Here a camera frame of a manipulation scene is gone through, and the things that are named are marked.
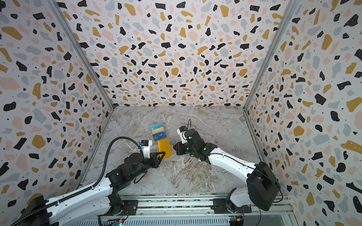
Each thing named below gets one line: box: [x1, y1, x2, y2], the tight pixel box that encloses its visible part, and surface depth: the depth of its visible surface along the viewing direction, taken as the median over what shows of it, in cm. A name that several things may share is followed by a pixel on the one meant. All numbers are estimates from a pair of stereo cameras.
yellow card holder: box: [157, 138, 173, 160], surface depth 79 cm
